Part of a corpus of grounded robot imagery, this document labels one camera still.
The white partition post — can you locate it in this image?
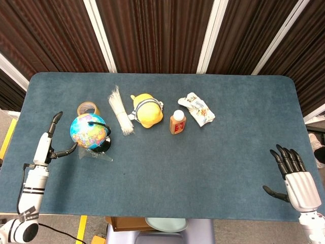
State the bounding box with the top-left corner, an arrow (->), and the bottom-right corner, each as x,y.
251,0 -> 304,76
83,0 -> 118,74
0,52 -> 30,92
196,0 -> 229,74
303,109 -> 325,126

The yellow floor tape strip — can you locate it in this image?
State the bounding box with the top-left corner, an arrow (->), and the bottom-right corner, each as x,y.
0,118 -> 18,160
75,215 -> 88,244

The small desk globe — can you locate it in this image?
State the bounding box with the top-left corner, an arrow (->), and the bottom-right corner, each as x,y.
70,113 -> 112,154

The yellow plush pouch with zipper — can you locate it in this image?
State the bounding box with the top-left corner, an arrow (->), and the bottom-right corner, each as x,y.
127,93 -> 165,129

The brown ribbed partition panel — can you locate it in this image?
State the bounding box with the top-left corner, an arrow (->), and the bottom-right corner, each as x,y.
258,0 -> 325,117
0,66 -> 26,112
207,0 -> 290,75
95,0 -> 215,74
0,0 -> 110,81

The brown cardboard box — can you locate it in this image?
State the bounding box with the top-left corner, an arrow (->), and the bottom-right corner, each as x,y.
105,217 -> 155,232

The crumpled white snack bag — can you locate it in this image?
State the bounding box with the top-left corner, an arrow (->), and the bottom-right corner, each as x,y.
177,91 -> 216,128

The black floor cable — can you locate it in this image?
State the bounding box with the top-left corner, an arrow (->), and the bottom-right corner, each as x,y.
38,223 -> 87,242

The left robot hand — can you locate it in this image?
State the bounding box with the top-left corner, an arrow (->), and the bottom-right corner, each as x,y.
32,111 -> 79,168

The orange juice bottle red label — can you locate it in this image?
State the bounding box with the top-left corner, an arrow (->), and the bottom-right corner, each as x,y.
169,109 -> 187,135

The white sneaker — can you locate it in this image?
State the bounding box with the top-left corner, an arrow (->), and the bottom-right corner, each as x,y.
308,132 -> 325,169

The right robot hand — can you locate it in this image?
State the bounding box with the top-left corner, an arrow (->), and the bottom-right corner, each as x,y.
262,144 -> 322,212

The brown packing tape roll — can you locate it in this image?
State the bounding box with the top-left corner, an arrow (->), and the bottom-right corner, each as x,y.
77,102 -> 101,116

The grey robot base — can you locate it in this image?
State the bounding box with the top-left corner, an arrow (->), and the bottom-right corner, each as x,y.
105,218 -> 216,244

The blue felt table mat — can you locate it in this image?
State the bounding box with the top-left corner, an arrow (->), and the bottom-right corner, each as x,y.
0,72 -> 314,222

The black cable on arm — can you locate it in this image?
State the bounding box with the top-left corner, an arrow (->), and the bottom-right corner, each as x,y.
16,162 -> 30,216

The bundle of clear cable ties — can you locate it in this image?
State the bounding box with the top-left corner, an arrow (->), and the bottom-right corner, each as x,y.
108,84 -> 135,136

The pale green plate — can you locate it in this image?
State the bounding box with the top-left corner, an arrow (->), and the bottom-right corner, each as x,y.
144,218 -> 189,233

